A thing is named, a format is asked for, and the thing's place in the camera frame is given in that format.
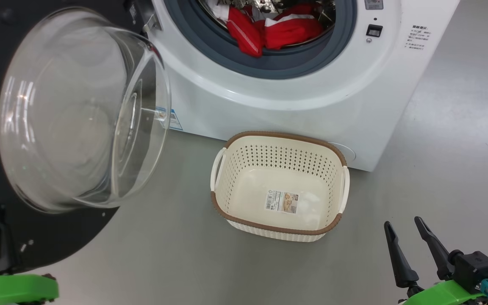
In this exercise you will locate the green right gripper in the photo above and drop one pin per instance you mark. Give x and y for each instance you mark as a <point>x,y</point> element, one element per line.
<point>443,294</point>

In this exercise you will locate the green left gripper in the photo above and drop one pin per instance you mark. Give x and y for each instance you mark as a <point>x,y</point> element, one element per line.
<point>11,289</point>

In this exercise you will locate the washing machine door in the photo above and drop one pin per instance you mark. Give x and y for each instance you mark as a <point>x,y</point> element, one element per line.
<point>70,127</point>

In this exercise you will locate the red and white garment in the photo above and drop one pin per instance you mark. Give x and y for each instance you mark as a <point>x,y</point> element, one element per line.
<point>286,29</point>

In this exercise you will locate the printed product label sticker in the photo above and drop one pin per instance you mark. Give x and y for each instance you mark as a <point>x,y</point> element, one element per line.
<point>281,201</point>

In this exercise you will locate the white front-load washing machine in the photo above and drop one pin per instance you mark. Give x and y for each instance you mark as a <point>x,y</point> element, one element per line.
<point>311,106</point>

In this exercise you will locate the cream perforated laundry basket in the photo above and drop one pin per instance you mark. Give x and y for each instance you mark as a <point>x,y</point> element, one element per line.
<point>244,178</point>

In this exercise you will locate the black door lock socket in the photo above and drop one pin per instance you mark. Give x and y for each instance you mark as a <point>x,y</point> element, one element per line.
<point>374,30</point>

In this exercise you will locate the steel washer drum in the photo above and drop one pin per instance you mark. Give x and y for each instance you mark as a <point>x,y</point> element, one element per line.
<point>326,17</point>

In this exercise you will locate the round white filter cover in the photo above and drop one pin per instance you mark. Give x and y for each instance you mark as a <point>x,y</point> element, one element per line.
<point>347,151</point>

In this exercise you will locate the blue energy label sticker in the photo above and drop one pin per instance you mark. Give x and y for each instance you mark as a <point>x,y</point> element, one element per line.
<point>175,120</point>

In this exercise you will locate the grey warning sticker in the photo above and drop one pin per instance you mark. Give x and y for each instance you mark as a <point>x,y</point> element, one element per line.
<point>373,4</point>

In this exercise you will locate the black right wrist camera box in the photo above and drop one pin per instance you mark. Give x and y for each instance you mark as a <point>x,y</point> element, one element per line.
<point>475,269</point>

